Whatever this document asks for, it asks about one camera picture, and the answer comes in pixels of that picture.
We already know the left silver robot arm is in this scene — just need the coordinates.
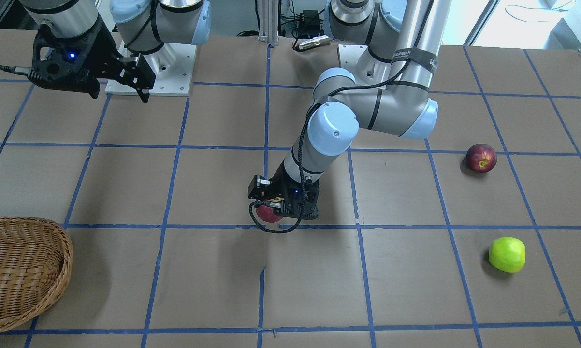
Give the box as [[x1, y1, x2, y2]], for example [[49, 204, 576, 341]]
[[250, 0, 451, 221]]

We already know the green apple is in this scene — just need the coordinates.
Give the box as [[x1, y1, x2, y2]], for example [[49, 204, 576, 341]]
[[489, 236, 526, 273]]

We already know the dark red apple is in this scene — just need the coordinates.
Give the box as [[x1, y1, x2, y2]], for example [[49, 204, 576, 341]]
[[465, 144, 498, 173]]

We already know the woven wicker basket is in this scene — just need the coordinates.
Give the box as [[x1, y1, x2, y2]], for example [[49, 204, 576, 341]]
[[0, 217, 73, 333]]

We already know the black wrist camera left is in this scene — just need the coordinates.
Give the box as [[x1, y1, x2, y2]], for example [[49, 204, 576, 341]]
[[247, 175, 284, 201]]

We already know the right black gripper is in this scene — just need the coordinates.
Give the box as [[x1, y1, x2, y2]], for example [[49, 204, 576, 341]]
[[0, 22, 156, 103]]

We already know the red yellow apple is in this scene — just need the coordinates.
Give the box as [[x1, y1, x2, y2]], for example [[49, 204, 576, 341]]
[[257, 205, 283, 223]]

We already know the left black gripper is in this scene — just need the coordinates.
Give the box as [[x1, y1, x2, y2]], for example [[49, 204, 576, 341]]
[[269, 175, 320, 220]]

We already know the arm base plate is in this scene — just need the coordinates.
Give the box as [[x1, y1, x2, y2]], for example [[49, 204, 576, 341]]
[[105, 41, 197, 96], [338, 42, 405, 86]]

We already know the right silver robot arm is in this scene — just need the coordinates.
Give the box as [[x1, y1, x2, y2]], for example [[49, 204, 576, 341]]
[[0, 0, 212, 103]]

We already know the aluminium frame post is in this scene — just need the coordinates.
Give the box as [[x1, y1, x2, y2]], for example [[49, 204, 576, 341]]
[[257, 0, 280, 47]]

